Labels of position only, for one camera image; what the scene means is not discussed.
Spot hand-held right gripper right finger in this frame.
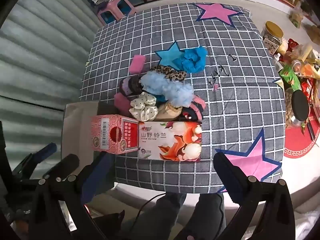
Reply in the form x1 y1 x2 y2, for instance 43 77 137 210
175 152 297 240

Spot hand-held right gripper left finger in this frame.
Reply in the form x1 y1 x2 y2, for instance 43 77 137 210
29 152 115 240

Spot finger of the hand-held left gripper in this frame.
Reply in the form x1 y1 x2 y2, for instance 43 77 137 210
11 142 57 178
42 154 80 180

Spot pink black striped sock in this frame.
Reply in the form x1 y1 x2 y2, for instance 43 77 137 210
179 96 207 122

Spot white polka dot scrunchie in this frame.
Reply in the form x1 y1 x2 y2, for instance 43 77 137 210
129 92 159 122

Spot beige sock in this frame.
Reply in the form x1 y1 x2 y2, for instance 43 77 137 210
156 102 183 122

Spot purple brown knit sock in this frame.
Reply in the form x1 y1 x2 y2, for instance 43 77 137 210
119 76 145 98

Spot light blue fluffy duster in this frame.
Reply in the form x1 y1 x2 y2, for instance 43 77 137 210
140 71 194 107

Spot leopard print scrunchie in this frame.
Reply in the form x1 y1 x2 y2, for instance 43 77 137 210
150 65 187 82

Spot pink foam sponge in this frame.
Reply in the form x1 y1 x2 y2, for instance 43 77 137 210
129 54 147 74
114 92 133 115

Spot blue cloth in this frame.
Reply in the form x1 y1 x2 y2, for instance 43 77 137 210
180 47 208 73

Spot person's legs in jeans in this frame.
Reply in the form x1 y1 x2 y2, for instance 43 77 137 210
130 192 227 240

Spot pink red patterned carton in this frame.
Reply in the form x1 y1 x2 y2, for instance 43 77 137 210
90 114 140 154

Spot floral tissue pack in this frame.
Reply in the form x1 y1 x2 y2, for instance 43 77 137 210
137 120 202 162

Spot red round mat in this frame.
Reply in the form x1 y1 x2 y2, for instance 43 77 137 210
284 122 320 159

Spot grey checked star blanket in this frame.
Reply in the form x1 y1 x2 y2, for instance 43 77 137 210
80 2 287 195

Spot beige sofa seat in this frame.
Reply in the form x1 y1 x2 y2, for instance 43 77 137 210
294 195 320 240

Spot light green curtain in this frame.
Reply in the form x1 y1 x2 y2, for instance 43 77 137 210
0 0 105 180

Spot black lid jar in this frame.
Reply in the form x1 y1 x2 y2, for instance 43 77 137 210
285 87 310 128

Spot pile of snack packets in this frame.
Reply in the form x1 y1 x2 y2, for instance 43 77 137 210
275 37 320 130

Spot gold lid glass jar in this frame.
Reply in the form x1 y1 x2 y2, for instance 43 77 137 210
261 21 284 54

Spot pink plastic stool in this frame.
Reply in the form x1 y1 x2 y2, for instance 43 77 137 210
97 0 138 25

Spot black cable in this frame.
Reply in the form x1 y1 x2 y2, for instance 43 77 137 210
139 192 167 215

